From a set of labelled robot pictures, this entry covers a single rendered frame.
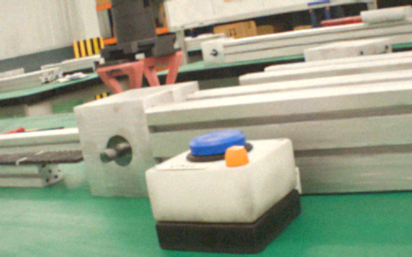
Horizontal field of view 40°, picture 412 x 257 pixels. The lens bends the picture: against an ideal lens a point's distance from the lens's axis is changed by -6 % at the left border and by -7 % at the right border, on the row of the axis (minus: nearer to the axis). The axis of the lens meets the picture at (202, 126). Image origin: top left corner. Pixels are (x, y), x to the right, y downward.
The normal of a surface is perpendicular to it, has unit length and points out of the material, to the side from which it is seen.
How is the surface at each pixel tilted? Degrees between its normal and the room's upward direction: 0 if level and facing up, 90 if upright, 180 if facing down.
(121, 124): 90
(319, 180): 90
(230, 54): 90
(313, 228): 0
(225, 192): 90
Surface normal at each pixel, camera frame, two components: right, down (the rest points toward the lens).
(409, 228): -0.17, -0.97
